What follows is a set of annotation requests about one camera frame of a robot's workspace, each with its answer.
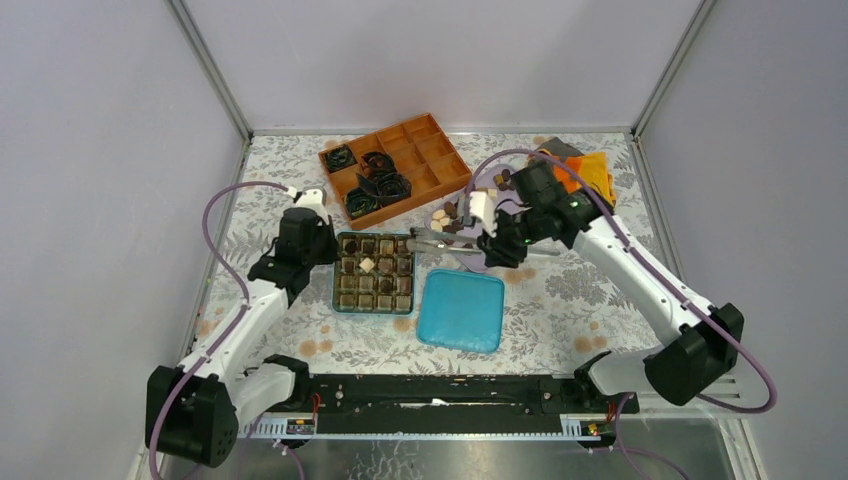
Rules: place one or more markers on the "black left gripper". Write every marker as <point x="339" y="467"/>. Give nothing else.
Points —
<point x="329" y="232"/>

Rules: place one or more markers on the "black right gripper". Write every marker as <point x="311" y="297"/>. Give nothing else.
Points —
<point x="495" y="250"/>

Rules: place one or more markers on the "teal chocolate box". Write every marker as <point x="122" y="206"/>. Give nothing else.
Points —
<point x="374" y="274"/>

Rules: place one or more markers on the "metal serving tongs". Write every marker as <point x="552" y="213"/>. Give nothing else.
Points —
<point x="434" y="242"/>

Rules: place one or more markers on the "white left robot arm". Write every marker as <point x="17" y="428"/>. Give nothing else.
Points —
<point x="196" y="409"/>

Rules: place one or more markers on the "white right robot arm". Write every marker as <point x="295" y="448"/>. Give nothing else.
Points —
<point x="695" y="338"/>

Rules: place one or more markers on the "rolled dark green tie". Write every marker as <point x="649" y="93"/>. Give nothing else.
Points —
<point x="359" y="203"/>

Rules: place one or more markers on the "orange grey cloth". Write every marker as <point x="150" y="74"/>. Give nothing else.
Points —
<point x="591" y="167"/>

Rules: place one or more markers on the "rolled dark floral tie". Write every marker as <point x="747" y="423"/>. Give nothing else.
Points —
<point x="339" y="158"/>

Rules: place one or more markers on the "lavender plastic tray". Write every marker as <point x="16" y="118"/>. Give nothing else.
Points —
<point x="475" y="263"/>

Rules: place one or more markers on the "pile of assorted chocolates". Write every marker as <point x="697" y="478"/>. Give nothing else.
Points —
<point x="497" y="185"/>

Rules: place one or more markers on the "rolled dark patterned tie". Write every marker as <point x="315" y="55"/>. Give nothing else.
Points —
<point x="386" y="188"/>

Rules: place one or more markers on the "teal box lid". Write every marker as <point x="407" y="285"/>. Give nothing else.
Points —
<point x="462" y="311"/>

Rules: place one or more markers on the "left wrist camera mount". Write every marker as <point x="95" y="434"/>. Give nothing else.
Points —
<point x="311" y="198"/>

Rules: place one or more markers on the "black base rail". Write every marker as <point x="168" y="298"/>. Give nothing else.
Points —
<point x="444" y="407"/>

